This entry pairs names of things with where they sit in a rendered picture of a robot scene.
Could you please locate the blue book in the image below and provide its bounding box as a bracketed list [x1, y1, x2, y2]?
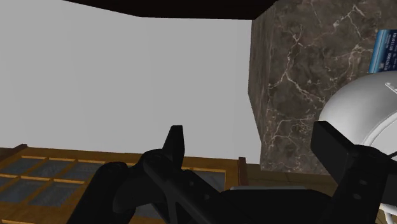
[368, 29, 397, 74]

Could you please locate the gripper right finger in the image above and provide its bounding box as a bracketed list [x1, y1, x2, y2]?
[310, 120, 397, 224]

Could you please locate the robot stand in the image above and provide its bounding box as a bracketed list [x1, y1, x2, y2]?
[247, 0, 397, 176]

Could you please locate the wooden framed glass door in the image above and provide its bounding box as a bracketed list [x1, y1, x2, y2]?
[0, 143, 249, 224]

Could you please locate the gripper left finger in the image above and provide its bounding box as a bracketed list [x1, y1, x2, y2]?
[66, 125, 246, 224]

